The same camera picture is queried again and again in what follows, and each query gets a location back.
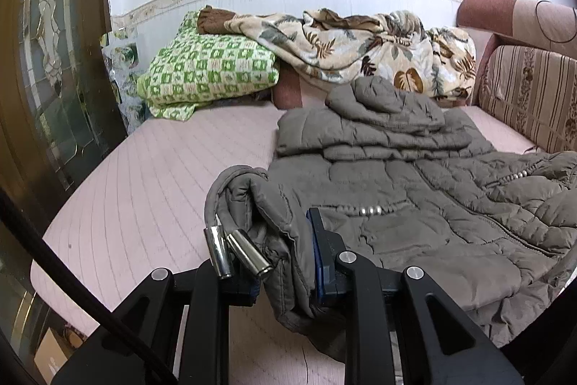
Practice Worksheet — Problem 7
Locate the black cable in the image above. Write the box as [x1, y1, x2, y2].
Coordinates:
[0, 189, 180, 385]

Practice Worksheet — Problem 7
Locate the grey puffer jacket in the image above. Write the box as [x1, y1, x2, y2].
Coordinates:
[204, 76, 577, 361]

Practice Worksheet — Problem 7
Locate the stained glass door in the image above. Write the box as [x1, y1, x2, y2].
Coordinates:
[0, 0, 130, 385]

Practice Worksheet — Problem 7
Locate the green checked pillow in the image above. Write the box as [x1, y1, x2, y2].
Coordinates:
[136, 10, 281, 122]

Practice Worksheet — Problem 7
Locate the red-brown bolster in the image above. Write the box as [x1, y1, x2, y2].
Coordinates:
[271, 73, 304, 110]

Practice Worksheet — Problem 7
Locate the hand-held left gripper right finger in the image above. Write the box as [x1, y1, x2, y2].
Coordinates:
[307, 207, 524, 385]

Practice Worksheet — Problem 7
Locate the cardboard box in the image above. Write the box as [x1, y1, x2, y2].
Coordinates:
[33, 325, 76, 384]

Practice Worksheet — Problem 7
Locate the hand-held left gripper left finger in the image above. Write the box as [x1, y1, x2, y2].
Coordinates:
[108, 259, 263, 385]

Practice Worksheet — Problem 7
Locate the pink brown sofa backrest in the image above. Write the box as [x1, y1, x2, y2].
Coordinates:
[456, 0, 577, 62]

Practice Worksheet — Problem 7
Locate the green floral wall sheet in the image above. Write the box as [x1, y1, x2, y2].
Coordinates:
[101, 28, 151, 134]

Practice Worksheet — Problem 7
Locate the striped floral sofa cushion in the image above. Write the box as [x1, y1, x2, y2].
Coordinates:
[477, 44, 577, 154]

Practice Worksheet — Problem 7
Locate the leaf print fleece blanket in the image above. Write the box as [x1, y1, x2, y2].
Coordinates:
[197, 5, 477, 102]

